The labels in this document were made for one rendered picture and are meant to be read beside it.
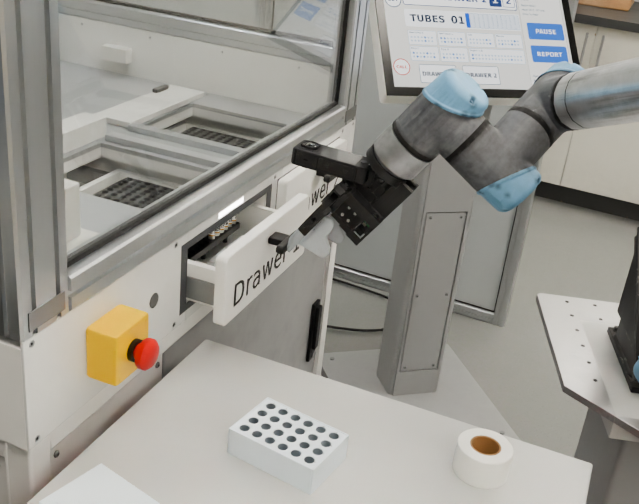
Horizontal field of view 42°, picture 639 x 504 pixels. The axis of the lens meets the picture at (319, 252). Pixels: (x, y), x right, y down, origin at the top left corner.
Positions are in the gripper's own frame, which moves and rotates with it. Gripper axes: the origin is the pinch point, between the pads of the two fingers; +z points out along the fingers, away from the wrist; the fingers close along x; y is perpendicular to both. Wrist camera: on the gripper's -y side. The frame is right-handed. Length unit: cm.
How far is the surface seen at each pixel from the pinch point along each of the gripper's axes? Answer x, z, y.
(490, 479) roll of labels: -22.1, -10.0, 38.7
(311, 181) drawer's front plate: 28.4, 7.2, -6.3
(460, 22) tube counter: 94, -15, -12
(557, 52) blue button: 106, -23, 9
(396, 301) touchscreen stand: 95, 52, 29
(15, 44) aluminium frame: -45, -22, -29
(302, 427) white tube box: -27.0, 1.6, 18.4
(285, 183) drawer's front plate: 17.2, 4.9, -8.4
